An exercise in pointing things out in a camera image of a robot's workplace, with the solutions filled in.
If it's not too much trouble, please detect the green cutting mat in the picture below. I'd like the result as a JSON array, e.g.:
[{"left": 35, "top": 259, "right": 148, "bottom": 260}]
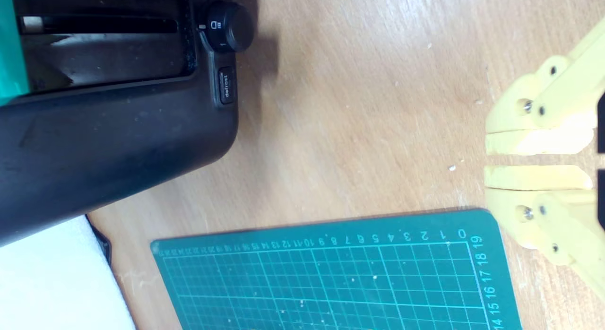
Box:
[{"left": 150, "top": 208, "right": 523, "bottom": 330}]

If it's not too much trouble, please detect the black two-slot toaster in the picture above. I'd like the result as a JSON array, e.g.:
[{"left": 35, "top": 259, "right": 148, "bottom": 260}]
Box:
[{"left": 0, "top": 0, "right": 256, "bottom": 248}]

